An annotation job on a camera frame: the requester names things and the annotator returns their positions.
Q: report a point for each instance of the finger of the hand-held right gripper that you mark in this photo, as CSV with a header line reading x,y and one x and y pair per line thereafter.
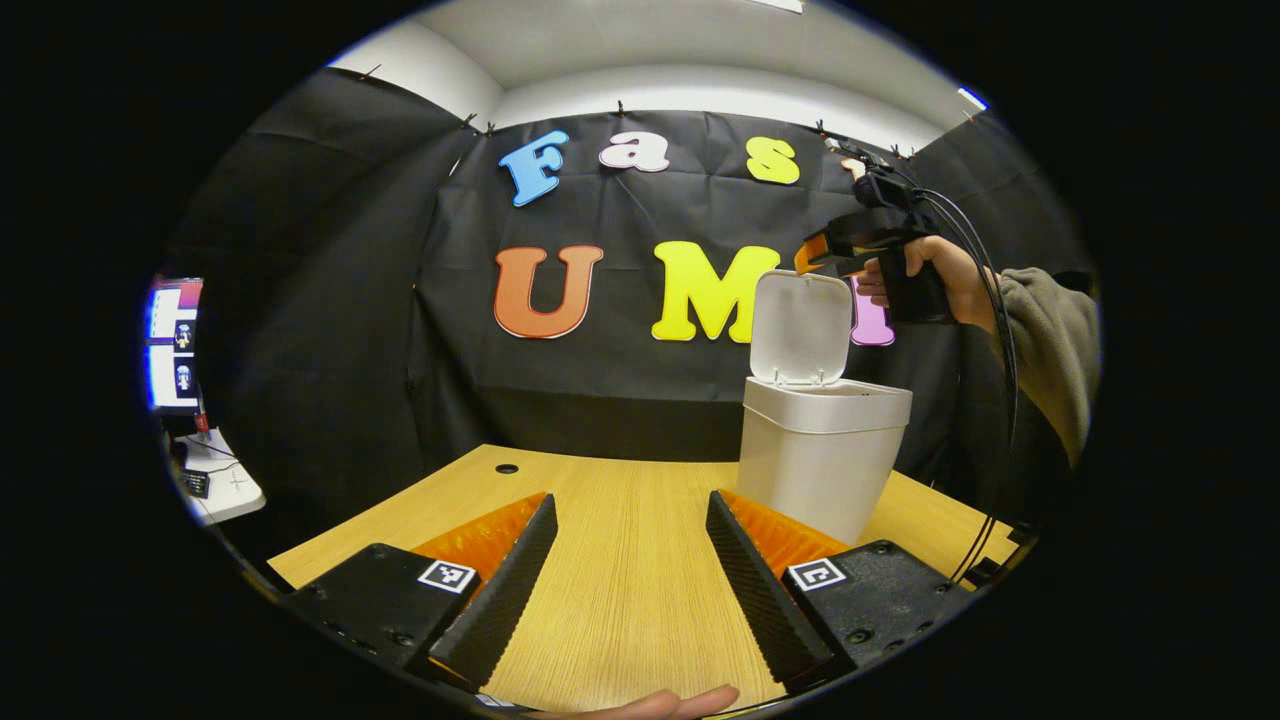
x,y
825,250

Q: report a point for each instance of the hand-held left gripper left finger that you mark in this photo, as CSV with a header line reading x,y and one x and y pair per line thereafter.
x,y
505,590

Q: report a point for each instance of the white side table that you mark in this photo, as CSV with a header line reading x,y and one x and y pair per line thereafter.
x,y
235,492

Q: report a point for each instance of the black backdrop cloth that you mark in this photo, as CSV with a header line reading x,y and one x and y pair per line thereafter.
x,y
640,400

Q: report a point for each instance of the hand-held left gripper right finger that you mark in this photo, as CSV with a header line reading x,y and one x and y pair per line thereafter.
x,y
760,600

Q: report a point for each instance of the wooden desktop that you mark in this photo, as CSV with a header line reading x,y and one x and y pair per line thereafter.
x,y
620,540

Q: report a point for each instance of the small black box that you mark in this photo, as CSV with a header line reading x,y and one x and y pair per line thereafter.
x,y
985,573

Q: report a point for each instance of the computer monitor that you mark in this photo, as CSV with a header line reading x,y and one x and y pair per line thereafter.
x,y
172,345

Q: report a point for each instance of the ceiling light panel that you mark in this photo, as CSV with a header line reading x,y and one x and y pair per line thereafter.
x,y
775,5

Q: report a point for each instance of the small ceiling light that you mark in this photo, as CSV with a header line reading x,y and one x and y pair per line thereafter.
x,y
972,98

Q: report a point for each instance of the white desktop garbage bin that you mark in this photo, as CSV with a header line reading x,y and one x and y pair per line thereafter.
x,y
820,470

